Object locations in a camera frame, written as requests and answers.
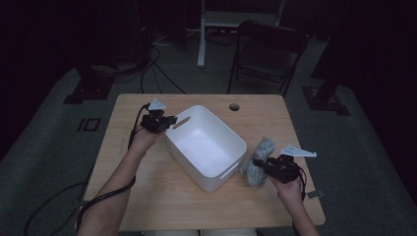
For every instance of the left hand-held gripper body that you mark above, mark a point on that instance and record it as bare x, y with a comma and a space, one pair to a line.
154, 121

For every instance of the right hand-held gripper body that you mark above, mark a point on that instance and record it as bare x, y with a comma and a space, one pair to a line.
283, 168

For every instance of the grey cloth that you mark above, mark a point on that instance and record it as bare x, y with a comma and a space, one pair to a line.
264, 149

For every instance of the white plastic bin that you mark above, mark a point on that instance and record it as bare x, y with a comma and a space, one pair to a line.
203, 147

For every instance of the person's left hand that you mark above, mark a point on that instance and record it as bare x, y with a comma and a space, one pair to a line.
142, 139

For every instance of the person's right hand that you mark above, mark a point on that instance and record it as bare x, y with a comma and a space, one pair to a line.
290, 191

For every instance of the grey tape piece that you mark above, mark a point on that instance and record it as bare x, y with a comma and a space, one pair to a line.
315, 194

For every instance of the black stand base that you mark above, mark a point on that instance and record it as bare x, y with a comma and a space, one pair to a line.
90, 88
324, 101

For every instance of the black folding chair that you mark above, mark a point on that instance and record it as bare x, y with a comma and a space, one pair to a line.
268, 39

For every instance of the white metal desk frame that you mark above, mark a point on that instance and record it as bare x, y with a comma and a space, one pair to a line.
201, 39

